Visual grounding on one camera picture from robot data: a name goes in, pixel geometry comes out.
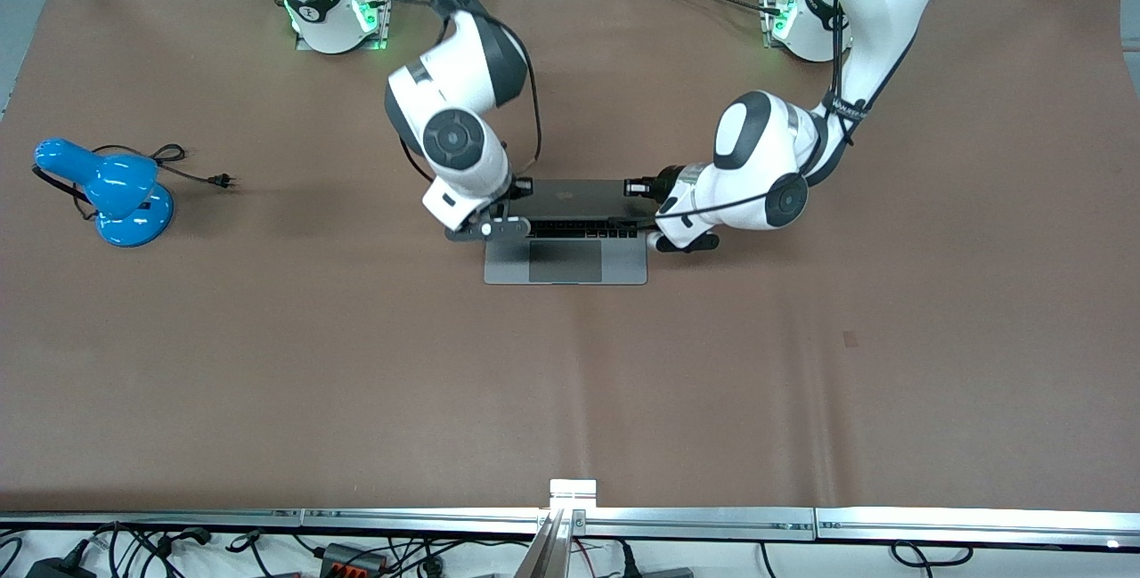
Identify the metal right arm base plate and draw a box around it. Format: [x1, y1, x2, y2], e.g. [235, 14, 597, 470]
[294, 0, 394, 53]

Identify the black power adapter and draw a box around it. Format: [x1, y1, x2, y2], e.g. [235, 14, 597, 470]
[25, 542, 97, 578]

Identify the brown table cover mat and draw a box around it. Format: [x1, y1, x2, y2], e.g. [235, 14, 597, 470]
[0, 0, 1140, 515]

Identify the silver grey laptop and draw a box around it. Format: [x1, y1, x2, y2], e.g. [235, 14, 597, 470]
[484, 179, 648, 286]

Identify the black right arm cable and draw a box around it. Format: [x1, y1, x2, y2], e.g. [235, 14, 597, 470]
[396, 0, 544, 183]

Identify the aluminium edge rail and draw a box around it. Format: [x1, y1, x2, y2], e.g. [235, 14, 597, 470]
[0, 509, 304, 529]
[814, 507, 1140, 550]
[301, 509, 544, 534]
[577, 507, 817, 542]

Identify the black lamp cord with plug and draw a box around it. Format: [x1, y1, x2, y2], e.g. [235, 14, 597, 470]
[34, 143, 238, 223]

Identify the black connector with orange levers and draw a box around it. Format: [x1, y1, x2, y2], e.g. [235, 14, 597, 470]
[319, 542, 390, 575]

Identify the aluminium camera mast profile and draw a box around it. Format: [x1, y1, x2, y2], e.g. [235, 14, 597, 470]
[515, 509, 573, 578]

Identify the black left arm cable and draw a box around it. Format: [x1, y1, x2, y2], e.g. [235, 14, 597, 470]
[615, 0, 892, 232]

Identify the looped black floor cable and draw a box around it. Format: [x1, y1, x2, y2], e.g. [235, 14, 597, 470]
[892, 541, 973, 569]

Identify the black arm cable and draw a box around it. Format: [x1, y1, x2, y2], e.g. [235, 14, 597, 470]
[396, 0, 544, 183]
[615, 0, 892, 232]

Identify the blue desk lamp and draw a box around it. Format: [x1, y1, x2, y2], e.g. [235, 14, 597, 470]
[34, 138, 175, 248]

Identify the white mast bracket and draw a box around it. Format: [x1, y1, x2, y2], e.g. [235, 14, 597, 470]
[549, 478, 599, 513]

